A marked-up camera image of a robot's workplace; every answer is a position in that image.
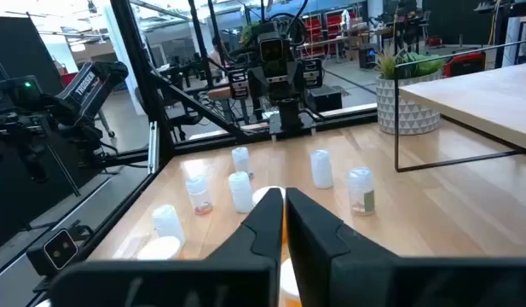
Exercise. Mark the wooden background table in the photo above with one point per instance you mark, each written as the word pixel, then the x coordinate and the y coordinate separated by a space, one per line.
pixel 480 98

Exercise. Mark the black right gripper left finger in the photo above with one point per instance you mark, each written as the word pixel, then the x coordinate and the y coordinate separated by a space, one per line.
pixel 262 239

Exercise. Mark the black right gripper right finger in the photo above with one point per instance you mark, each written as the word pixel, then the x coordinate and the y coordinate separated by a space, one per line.
pixel 318 256

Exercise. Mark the clear vial with green label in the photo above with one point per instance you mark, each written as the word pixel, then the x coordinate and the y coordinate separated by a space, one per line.
pixel 361 190

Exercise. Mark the black table-level camera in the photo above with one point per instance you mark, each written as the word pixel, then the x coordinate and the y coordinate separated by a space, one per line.
pixel 53 251

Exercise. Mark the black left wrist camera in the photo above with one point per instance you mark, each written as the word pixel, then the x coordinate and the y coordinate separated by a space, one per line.
pixel 271 50

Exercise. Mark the clear vial with pills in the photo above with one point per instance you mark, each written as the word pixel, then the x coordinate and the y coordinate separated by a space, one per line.
pixel 199 195

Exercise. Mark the red storage rack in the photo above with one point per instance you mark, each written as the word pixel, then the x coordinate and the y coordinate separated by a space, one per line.
pixel 326 30

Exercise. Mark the white triangle-pattern plant pot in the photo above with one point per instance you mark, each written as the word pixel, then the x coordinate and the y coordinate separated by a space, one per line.
pixel 409 111

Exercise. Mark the red tool case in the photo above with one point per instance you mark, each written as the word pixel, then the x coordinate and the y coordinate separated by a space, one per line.
pixel 465 64

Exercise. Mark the silver aluminium bracket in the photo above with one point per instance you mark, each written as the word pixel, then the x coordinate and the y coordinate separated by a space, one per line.
pixel 153 147

